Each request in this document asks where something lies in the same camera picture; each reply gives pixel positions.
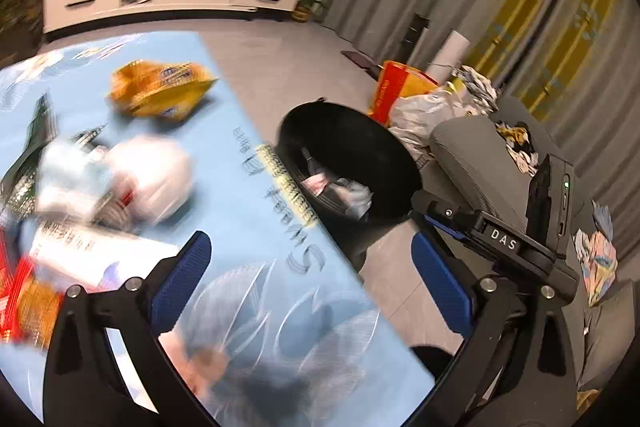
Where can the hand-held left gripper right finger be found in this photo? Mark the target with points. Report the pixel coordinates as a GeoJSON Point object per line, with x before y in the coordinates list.
{"type": "Point", "coordinates": [440, 287]}

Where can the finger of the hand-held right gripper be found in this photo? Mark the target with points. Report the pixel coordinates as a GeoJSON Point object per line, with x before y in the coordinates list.
{"type": "Point", "coordinates": [447, 231]}
{"type": "Point", "coordinates": [445, 209]}

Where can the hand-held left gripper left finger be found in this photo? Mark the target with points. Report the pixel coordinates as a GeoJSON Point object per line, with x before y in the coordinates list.
{"type": "Point", "coordinates": [184, 279]}

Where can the white tissue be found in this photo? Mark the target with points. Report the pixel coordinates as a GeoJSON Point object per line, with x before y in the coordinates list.
{"type": "Point", "coordinates": [155, 179]}

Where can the black trash bin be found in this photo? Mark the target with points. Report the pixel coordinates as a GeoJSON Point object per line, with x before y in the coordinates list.
{"type": "Point", "coordinates": [360, 142]}

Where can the light blue plastic wrapper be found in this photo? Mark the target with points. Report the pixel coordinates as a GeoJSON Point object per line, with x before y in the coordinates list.
{"type": "Point", "coordinates": [70, 179]}

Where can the red snack packet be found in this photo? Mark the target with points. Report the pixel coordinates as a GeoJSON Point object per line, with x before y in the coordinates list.
{"type": "Point", "coordinates": [15, 302]}

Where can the colourful printed cloth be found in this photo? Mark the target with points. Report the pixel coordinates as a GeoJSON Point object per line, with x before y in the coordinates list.
{"type": "Point", "coordinates": [597, 257]}

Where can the pile of patterned clothes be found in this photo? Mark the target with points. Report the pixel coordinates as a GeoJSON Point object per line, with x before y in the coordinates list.
{"type": "Point", "coordinates": [520, 142]}

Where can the white crumpled plastic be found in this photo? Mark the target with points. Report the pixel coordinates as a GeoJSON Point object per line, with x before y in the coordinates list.
{"type": "Point", "coordinates": [352, 197]}

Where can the white plastic bag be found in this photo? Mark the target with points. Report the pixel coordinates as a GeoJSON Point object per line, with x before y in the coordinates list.
{"type": "Point", "coordinates": [425, 112]}

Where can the yellow plastic bag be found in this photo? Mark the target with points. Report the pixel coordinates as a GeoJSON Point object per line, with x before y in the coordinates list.
{"type": "Point", "coordinates": [454, 86]}

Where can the red and yellow shopping bag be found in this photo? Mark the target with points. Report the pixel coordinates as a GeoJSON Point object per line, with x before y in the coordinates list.
{"type": "Point", "coordinates": [392, 89]}

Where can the grey patterned cloth bundle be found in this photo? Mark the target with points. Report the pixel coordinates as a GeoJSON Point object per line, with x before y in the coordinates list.
{"type": "Point", "coordinates": [477, 82]}

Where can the pink printed packet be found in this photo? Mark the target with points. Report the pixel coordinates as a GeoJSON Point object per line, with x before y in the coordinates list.
{"type": "Point", "coordinates": [316, 183]}

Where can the dark bottle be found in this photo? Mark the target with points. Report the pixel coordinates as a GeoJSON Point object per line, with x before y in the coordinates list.
{"type": "Point", "coordinates": [309, 161]}

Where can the white paper roll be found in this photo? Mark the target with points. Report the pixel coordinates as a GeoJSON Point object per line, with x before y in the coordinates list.
{"type": "Point", "coordinates": [452, 49]}

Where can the dark floor mat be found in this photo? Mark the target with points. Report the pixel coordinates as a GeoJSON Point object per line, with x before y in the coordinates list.
{"type": "Point", "coordinates": [362, 61]}

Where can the black upright vacuum cleaner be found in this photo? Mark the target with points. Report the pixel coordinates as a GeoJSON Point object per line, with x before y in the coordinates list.
{"type": "Point", "coordinates": [419, 29]}

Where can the yellow snack bag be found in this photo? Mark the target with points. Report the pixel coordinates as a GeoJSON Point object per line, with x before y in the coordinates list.
{"type": "Point", "coordinates": [155, 89]}

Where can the flat dark green snack packet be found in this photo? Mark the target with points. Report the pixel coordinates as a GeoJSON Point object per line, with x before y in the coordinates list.
{"type": "Point", "coordinates": [37, 132]}

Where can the small plant in yellow pot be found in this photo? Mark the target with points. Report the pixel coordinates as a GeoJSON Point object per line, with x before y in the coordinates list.
{"type": "Point", "coordinates": [307, 4]}

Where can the leafy green plant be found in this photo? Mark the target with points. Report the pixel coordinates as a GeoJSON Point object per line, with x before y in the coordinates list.
{"type": "Point", "coordinates": [17, 7]}

